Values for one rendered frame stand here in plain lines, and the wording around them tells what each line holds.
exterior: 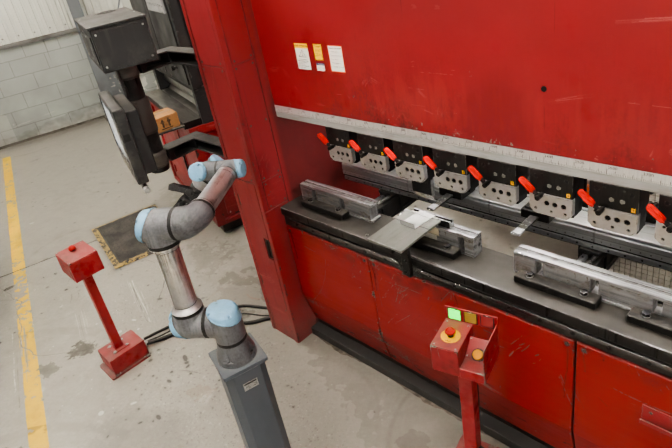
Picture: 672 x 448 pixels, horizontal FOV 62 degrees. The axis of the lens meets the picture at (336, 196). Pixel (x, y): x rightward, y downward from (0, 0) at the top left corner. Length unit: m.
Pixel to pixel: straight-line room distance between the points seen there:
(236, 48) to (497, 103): 1.26
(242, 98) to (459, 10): 1.18
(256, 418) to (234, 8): 1.74
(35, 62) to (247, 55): 6.37
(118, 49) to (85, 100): 6.43
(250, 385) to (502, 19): 1.56
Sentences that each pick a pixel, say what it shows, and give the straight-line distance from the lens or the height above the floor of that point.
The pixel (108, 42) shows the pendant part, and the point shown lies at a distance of 2.61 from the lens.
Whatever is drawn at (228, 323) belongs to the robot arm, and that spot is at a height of 0.97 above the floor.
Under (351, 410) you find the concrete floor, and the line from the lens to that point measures 3.01.
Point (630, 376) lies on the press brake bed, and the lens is 2.16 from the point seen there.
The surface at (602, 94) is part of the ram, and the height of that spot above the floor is 1.62.
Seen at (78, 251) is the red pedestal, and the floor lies 0.80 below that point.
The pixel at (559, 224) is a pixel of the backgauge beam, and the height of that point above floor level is 0.96.
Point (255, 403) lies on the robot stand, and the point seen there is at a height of 0.59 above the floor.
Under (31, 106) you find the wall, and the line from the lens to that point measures 8.99.
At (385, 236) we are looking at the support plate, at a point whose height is 1.00.
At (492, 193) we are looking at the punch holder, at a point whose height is 1.21.
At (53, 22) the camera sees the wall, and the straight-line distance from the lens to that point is 8.84.
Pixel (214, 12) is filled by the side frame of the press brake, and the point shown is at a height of 1.90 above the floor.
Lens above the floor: 2.23
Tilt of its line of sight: 27 degrees down
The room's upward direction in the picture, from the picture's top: 11 degrees counter-clockwise
